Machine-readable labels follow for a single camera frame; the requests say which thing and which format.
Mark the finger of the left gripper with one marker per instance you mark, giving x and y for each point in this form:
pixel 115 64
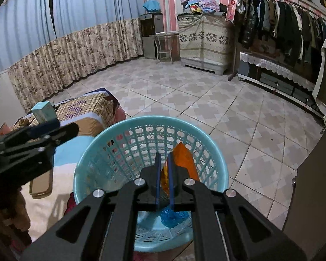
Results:
pixel 44 127
pixel 59 136

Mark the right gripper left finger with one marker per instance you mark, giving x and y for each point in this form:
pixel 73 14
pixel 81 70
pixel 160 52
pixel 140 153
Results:
pixel 158 168

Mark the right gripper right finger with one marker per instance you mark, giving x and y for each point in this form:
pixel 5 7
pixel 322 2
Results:
pixel 171 174

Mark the orange snack wrapper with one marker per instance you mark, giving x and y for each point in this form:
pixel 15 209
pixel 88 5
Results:
pixel 182 157

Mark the blue plastic bag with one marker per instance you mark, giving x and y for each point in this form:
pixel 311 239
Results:
pixel 171 219

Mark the teal cardboard box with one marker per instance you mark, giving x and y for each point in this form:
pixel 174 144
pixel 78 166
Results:
pixel 44 112

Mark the small brown figurine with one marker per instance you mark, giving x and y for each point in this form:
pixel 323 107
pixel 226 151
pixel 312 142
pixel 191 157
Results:
pixel 23 122

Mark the patterned table blanket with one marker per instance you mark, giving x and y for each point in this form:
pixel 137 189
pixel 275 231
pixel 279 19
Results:
pixel 93 112

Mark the brown phone case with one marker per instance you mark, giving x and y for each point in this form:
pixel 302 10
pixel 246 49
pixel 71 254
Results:
pixel 41 186

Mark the white cabinet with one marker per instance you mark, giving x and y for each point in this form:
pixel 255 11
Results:
pixel 10 106

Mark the blue floral curtain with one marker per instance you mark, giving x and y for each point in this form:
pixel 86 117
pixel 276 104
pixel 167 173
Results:
pixel 45 45

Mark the small metal folding table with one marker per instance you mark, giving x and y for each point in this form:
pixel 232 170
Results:
pixel 167 46

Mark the cloth-covered cabinet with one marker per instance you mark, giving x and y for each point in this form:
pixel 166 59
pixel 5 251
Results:
pixel 206 42

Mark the grey water dispenser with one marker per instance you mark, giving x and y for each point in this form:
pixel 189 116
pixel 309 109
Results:
pixel 151 24

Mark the low lace-covered tv stand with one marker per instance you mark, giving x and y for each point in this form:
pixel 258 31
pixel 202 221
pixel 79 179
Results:
pixel 278 79

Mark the blue bag on dispenser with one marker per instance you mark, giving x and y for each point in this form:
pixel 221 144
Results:
pixel 152 6

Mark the pile of folded clothes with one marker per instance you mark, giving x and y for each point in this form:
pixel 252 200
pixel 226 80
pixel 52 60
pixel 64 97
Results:
pixel 202 6

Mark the clothes rack with garments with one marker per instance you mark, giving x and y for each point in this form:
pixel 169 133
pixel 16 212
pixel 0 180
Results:
pixel 280 36

